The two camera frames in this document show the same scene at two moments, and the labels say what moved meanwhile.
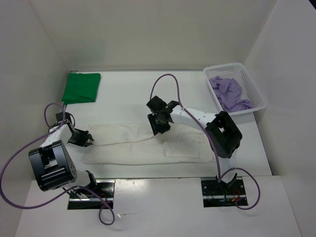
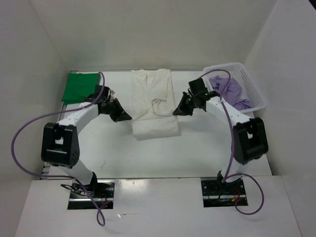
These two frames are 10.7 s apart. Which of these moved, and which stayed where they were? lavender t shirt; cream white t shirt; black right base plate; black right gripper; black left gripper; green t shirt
Moved: black left gripper; black right gripper; cream white t shirt
Stayed: lavender t shirt; black right base plate; green t shirt
